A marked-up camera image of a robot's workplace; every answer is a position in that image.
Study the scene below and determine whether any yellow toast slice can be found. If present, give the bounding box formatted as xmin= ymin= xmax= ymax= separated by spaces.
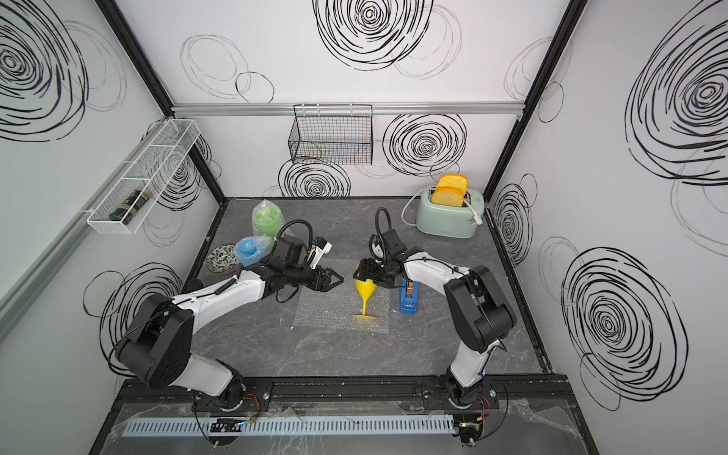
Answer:
xmin=430 ymin=187 xmax=466 ymax=208
xmin=436 ymin=174 xmax=468 ymax=193

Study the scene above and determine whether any blue tape dispenser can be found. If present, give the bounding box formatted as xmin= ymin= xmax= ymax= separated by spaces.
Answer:
xmin=399 ymin=279 xmax=418 ymax=314

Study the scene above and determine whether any front yellow toast slice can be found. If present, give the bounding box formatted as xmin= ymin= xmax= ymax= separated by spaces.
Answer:
xmin=430 ymin=187 xmax=466 ymax=208

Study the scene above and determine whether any small dark cylinder jar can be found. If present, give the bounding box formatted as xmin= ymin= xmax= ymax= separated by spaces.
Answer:
xmin=182 ymin=278 xmax=205 ymax=294

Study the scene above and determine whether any white wire wall shelf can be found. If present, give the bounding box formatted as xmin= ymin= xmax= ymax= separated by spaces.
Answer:
xmin=86 ymin=119 xmax=201 ymax=235

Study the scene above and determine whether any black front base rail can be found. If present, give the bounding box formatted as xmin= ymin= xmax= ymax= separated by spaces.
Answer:
xmin=118 ymin=373 xmax=576 ymax=413

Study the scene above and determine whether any yellow plastic wine glass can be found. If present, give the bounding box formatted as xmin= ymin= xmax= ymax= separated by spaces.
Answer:
xmin=354 ymin=280 xmax=377 ymax=320

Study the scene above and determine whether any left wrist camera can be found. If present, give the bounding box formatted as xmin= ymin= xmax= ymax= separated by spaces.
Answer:
xmin=306 ymin=236 xmax=332 ymax=269

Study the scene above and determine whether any mint green toaster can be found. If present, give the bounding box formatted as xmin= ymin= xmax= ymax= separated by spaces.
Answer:
xmin=415 ymin=186 xmax=485 ymax=239

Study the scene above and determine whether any white slotted cable duct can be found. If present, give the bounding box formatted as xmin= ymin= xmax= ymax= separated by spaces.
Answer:
xmin=121 ymin=415 xmax=455 ymax=438

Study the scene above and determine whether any rear yellow toast slice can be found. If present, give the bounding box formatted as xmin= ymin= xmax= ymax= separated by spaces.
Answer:
xmin=436 ymin=174 xmax=468 ymax=193

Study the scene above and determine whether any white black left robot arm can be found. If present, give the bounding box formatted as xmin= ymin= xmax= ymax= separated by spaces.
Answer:
xmin=113 ymin=264 xmax=343 ymax=410

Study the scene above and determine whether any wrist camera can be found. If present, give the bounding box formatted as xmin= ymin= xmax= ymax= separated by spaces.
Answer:
xmin=306 ymin=236 xmax=332 ymax=269
xmin=369 ymin=234 xmax=385 ymax=261

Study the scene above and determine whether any black wire wall basket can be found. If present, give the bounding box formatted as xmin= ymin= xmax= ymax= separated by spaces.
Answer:
xmin=287 ymin=114 xmax=375 ymax=165

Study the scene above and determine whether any black corrugated left cable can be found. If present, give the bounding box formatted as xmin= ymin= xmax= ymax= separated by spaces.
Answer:
xmin=275 ymin=218 xmax=315 ymax=251

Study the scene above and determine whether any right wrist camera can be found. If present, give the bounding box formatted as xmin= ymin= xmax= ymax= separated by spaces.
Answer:
xmin=369 ymin=234 xmax=385 ymax=261

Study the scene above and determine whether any aluminium wall rail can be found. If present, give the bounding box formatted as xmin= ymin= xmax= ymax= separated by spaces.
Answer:
xmin=172 ymin=100 xmax=524 ymax=118

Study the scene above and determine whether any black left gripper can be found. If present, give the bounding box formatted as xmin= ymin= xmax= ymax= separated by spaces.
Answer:
xmin=285 ymin=264 xmax=345 ymax=292

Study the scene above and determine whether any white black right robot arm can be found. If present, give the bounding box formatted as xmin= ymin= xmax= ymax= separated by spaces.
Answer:
xmin=354 ymin=229 xmax=518 ymax=409

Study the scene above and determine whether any dark item in shelf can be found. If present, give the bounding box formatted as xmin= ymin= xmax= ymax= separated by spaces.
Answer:
xmin=108 ymin=188 xmax=152 ymax=225

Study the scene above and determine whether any patterned small bowl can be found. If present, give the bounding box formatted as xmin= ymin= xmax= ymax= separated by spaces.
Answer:
xmin=204 ymin=244 xmax=238 ymax=275

